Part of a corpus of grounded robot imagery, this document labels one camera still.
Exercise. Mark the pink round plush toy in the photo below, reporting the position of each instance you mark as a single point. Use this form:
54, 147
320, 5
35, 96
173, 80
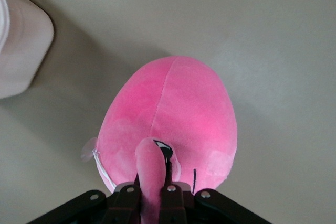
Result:
173, 108

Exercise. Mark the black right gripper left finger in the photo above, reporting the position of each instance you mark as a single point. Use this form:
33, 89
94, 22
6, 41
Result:
86, 211

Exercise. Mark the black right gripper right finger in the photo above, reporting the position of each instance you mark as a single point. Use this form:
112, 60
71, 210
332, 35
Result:
210, 208

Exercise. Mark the pink plastic storage box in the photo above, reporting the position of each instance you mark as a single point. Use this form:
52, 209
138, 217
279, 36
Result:
23, 51

